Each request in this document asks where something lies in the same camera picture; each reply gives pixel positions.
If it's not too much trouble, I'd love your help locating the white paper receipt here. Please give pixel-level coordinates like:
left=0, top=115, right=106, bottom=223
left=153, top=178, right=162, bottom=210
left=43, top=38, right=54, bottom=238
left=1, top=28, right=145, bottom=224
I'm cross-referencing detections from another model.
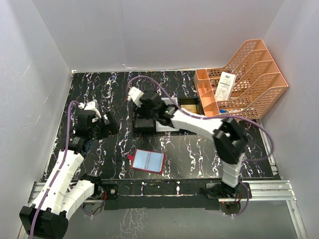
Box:
left=215, top=72, right=236, bottom=101

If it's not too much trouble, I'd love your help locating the gold magnetic stripe card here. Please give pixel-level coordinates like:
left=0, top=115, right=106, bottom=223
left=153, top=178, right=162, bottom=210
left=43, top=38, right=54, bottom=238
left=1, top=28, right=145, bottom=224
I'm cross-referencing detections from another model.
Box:
left=180, top=104, right=197, bottom=114

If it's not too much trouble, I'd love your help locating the black bin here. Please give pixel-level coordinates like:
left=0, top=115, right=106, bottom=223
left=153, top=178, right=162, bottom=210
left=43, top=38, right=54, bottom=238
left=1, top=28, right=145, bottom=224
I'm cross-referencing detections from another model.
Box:
left=132, top=104, right=157, bottom=134
left=178, top=97, right=203, bottom=115

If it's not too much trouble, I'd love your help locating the black bin right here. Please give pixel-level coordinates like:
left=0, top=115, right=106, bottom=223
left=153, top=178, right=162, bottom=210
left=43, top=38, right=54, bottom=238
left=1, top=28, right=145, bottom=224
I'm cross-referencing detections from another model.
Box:
left=178, top=97, right=203, bottom=115

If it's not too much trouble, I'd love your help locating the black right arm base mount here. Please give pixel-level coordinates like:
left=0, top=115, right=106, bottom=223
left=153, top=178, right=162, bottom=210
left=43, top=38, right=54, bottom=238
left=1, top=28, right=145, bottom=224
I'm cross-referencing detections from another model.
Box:
left=199, top=182, right=252, bottom=216

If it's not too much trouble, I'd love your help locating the orange plastic desk organizer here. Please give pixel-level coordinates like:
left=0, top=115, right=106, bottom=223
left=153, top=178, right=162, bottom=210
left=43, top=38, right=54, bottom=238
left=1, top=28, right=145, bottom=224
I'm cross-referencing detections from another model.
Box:
left=194, top=39, right=289, bottom=120

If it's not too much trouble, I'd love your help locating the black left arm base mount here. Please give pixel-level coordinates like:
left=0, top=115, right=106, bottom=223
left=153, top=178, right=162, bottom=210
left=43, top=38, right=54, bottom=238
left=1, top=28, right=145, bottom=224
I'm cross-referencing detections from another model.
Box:
left=74, top=174, right=120, bottom=215

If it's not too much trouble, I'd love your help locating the black bin left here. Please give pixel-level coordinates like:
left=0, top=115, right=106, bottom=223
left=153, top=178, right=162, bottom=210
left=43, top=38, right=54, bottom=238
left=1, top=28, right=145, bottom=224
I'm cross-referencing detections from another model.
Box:
left=132, top=104, right=157, bottom=134

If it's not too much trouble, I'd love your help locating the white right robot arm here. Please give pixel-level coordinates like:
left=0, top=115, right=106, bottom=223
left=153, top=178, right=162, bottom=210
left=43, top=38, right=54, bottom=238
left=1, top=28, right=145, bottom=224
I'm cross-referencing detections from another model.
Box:
left=128, top=87, right=248, bottom=198

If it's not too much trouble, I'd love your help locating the aluminium frame rail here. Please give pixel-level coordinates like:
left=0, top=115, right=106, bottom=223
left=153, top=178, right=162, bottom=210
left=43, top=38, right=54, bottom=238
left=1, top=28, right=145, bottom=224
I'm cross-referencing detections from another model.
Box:
left=28, top=179, right=307, bottom=239

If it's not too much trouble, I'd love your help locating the red leather card holder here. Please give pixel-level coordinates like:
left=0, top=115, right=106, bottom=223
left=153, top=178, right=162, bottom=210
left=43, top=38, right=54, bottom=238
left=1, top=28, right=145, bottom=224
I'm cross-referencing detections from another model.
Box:
left=127, top=149, right=166, bottom=174

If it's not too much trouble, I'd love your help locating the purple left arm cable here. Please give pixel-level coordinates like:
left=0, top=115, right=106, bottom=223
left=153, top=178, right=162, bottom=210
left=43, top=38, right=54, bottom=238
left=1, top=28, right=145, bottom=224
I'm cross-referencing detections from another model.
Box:
left=29, top=101, right=85, bottom=239

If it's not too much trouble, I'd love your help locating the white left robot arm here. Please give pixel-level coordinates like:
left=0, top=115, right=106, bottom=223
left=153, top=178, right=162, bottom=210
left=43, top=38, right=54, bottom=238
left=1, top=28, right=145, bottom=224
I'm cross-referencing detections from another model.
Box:
left=19, top=100, right=119, bottom=239

